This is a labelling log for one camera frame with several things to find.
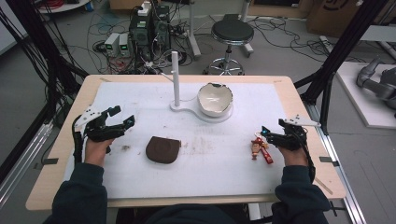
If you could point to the white metal stand leg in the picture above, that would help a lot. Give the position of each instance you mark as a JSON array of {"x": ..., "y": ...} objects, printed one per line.
[
  {"x": 247, "y": 28},
  {"x": 193, "y": 34}
]

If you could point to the slim black computer tower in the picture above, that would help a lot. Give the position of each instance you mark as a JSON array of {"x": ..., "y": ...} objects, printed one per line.
[{"x": 162, "y": 31}]

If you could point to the white eggshell bowl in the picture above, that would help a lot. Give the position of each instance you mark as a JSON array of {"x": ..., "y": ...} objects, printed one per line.
[{"x": 214, "y": 101}]

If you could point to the large black computer tower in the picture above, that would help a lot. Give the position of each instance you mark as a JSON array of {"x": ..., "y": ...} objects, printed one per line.
[{"x": 140, "y": 35}]

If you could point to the cardboard box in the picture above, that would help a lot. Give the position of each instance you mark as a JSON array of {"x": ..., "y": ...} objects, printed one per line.
[{"x": 330, "y": 15}]

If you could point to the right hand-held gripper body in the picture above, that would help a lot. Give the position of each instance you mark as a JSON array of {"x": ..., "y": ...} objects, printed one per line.
[{"x": 291, "y": 138}]

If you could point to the black metal frame post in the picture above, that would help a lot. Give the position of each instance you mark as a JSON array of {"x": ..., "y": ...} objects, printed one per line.
[{"x": 342, "y": 46}]

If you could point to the white stand with pole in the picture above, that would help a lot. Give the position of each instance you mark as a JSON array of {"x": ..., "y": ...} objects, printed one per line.
[{"x": 176, "y": 81}]

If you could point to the black round stool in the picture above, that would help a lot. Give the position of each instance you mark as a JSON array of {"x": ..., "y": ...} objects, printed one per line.
[{"x": 232, "y": 31}]

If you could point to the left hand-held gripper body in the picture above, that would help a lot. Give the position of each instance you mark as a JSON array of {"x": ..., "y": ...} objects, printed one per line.
[{"x": 99, "y": 129}]

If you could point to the black tape strip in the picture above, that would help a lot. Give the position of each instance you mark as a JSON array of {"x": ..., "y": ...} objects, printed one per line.
[
  {"x": 328, "y": 160},
  {"x": 49, "y": 161}
]

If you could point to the aluminium floor rail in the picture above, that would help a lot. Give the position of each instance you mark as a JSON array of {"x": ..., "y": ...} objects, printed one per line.
[
  {"x": 339, "y": 177},
  {"x": 21, "y": 165}
]

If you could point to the white power strip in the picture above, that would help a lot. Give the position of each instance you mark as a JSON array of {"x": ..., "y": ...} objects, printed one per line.
[{"x": 144, "y": 8}]

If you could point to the brown leather wallet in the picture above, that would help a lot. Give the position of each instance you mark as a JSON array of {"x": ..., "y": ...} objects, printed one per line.
[{"x": 163, "y": 150}]

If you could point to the person's right hand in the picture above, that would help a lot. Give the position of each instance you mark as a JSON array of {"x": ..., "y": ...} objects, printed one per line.
[{"x": 294, "y": 158}]

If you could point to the wooden table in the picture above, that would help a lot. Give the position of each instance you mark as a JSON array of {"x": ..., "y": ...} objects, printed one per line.
[{"x": 311, "y": 174}]

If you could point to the person's left hand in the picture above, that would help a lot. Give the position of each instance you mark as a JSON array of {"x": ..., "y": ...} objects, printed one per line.
[{"x": 96, "y": 152}]

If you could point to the white table mat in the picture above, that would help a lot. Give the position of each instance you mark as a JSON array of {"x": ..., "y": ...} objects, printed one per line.
[{"x": 193, "y": 174}]

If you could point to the round white table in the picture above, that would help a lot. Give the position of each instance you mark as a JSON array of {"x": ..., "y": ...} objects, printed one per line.
[{"x": 62, "y": 5}]

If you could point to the white floor board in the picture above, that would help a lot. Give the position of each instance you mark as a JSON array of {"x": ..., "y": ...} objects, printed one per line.
[{"x": 358, "y": 102}]

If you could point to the grey power supply unit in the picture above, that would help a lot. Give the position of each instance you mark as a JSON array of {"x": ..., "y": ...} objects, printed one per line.
[
  {"x": 111, "y": 43},
  {"x": 124, "y": 44}
]

